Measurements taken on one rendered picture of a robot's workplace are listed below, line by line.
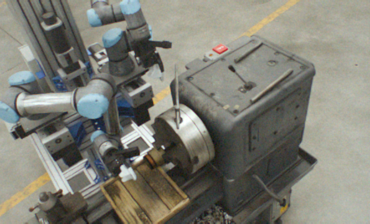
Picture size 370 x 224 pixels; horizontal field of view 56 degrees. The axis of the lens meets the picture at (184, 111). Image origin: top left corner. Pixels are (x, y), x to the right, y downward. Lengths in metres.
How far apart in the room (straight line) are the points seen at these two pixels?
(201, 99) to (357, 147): 1.82
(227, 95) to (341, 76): 2.30
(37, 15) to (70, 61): 0.28
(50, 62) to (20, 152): 1.72
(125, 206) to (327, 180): 1.67
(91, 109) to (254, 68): 0.79
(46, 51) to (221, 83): 0.92
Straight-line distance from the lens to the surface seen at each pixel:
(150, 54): 1.42
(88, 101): 1.46
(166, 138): 1.59
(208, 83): 1.64
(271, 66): 1.73
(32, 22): 1.87
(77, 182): 2.79
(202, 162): 1.56
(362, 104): 3.50
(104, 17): 1.48
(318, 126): 3.20
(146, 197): 1.72
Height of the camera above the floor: 2.31
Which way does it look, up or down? 44 degrees down
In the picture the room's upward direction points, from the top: 10 degrees counter-clockwise
